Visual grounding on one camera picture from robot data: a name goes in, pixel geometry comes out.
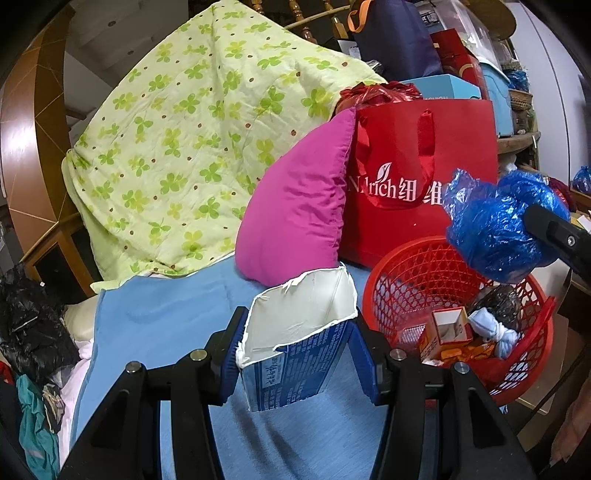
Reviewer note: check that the pink pillow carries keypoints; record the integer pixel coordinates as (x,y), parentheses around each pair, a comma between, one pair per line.
(295,207)

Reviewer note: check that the red plastic basket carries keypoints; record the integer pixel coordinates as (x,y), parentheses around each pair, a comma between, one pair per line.
(406,277)

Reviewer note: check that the red paper bag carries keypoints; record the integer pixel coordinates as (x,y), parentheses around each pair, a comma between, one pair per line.
(392,152)

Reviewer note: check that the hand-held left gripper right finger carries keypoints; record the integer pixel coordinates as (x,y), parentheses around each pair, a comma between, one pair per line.
(369,369)

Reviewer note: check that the blue bed sheet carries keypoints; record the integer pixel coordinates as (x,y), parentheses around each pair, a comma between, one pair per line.
(161,314)

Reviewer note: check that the light blue knotted cloth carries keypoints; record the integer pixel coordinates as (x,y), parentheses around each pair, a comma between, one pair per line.
(496,332)

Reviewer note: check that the round wooden table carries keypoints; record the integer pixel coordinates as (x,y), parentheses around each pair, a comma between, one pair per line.
(517,142)

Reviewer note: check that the small orange white box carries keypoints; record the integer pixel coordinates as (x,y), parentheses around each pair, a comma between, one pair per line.
(443,337)

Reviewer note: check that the black plastic bag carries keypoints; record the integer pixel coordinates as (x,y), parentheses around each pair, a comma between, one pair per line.
(32,323)

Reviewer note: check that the navy blue bag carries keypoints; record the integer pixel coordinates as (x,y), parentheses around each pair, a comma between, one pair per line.
(392,41)

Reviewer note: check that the orange packet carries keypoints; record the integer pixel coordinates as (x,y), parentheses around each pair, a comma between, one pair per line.
(471,351)

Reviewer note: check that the light blue box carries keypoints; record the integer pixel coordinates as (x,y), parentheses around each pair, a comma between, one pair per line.
(443,85)

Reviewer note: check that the teal cloth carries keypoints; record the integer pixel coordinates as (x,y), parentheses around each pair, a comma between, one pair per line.
(32,424)

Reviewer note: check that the clear plastic box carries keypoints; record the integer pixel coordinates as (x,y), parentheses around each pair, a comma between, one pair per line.
(468,23)

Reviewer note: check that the shiny red plastic bag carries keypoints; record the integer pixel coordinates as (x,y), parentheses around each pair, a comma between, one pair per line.
(378,94)

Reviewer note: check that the red gift box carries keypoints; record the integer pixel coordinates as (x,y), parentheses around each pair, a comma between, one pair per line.
(457,60)

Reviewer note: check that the curved wooden partition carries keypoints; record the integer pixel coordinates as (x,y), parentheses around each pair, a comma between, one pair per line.
(27,138)

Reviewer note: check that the blue storage box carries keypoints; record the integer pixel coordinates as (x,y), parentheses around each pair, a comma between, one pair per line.
(498,92)

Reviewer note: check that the pink cloth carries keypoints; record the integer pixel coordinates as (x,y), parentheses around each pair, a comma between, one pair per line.
(575,424)

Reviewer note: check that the cream pillow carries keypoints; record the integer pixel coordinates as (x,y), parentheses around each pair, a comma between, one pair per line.
(81,323)

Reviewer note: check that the wicker basket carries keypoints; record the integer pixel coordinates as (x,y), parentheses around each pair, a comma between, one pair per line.
(521,98)

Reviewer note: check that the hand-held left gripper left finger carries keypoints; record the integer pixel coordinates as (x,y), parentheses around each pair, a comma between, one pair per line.
(229,369)

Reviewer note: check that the dark plastic bag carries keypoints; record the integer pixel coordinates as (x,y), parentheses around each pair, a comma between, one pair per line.
(501,302)

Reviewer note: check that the torn blue white carton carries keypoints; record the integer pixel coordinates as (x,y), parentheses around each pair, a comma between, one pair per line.
(291,369)

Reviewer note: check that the green clover print quilt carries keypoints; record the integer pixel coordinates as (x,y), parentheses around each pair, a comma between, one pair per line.
(184,138)

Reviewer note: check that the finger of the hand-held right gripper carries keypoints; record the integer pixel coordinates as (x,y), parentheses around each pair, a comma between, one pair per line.
(558,235)

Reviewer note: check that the blue plastic bag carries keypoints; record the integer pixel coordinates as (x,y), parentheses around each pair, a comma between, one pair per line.
(515,79)
(582,179)
(489,230)

